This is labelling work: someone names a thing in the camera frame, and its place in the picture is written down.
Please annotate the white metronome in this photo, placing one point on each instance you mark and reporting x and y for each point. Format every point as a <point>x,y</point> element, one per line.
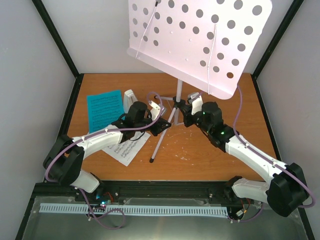
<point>128,99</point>

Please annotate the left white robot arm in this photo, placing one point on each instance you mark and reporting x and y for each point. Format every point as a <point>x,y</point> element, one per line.
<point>63,164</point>

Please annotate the black aluminium frame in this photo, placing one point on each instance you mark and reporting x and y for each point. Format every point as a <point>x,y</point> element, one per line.
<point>96,35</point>

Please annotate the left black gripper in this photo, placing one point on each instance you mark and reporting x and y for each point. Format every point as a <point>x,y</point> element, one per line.
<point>157,129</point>

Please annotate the light blue cable duct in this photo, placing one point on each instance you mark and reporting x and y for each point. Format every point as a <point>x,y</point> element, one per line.
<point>136,210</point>

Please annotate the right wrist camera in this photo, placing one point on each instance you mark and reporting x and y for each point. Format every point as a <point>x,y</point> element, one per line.
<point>196,102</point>

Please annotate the white sheet music page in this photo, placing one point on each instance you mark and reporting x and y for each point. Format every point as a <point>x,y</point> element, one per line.
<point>125,152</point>

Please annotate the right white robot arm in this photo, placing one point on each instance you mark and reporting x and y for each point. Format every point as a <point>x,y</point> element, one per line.
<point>284,186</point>

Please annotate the blue sheet music page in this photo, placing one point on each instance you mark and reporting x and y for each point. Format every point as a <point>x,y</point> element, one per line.
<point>103,109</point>

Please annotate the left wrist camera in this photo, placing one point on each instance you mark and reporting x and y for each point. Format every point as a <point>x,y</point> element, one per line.
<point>156,110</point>

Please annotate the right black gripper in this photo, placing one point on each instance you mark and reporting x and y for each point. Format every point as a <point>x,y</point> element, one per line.
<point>187,110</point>

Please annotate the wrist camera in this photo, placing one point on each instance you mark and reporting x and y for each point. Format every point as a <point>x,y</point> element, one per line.
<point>196,102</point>
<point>156,110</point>

